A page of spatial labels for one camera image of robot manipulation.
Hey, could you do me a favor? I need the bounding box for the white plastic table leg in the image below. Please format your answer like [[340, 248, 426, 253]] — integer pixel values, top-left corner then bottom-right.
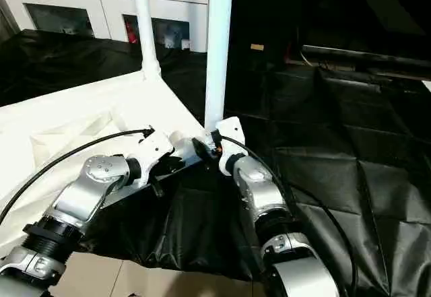
[[203, 0, 236, 137], [131, 0, 162, 77]]

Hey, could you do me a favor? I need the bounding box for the white plastic table top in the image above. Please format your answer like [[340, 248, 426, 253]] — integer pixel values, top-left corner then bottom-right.
[[0, 69, 216, 258]]

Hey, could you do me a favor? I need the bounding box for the white patterned jug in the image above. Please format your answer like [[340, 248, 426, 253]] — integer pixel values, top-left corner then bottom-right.
[[164, 27, 180, 48]]

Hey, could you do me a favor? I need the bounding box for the black work mat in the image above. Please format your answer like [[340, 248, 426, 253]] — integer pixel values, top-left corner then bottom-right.
[[0, 29, 431, 297]]

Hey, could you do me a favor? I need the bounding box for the red bottle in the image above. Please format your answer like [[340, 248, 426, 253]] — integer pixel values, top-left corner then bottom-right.
[[125, 22, 138, 44]]

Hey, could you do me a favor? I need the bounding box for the white sideboard cabinet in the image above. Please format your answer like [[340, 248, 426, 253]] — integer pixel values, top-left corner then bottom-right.
[[0, 0, 210, 53]]

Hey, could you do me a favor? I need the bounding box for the grey curtain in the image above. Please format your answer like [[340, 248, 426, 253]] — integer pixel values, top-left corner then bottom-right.
[[0, 0, 22, 40]]

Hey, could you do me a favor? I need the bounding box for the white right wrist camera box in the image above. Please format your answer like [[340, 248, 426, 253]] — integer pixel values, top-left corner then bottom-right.
[[215, 116, 247, 177]]

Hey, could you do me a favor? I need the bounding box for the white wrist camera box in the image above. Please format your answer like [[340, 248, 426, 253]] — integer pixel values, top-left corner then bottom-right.
[[126, 127, 175, 189], [215, 116, 247, 177]]

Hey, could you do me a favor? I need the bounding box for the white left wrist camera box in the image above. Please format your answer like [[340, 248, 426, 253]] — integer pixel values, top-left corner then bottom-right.
[[126, 127, 175, 189]]

